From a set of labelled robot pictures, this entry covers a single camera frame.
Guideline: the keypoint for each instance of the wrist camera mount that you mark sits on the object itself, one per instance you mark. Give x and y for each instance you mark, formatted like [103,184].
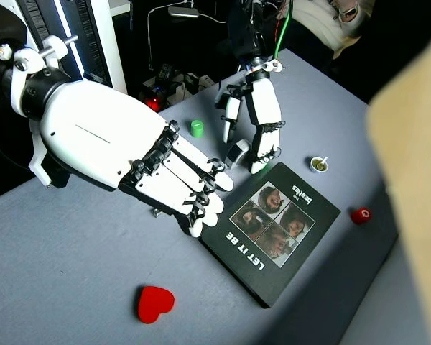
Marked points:
[52,169]
[223,97]

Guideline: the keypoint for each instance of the red cylinder block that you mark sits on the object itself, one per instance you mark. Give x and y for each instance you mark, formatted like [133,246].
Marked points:
[360,215]

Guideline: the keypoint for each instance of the black hardcover book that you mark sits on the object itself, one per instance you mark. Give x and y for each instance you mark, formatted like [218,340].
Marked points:
[301,233]

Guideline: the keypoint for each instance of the beige cardboard panel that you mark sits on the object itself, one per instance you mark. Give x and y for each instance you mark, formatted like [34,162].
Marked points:
[413,179]

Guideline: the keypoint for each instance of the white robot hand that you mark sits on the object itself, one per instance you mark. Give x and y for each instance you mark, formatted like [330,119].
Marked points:
[93,133]
[267,104]

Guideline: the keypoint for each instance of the small white cup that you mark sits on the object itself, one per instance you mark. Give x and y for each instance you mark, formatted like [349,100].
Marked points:
[318,164]

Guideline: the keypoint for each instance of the red heart block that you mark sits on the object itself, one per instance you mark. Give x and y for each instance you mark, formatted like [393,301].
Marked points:
[154,303]

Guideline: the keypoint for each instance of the person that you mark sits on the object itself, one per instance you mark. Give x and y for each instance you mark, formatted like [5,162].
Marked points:
[327,21]

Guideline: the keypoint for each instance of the grey power adapter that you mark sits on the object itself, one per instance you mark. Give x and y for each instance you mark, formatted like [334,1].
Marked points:
[183,11]

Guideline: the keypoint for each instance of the green cylinder block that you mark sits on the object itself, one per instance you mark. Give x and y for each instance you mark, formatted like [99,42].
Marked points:
[197,128]

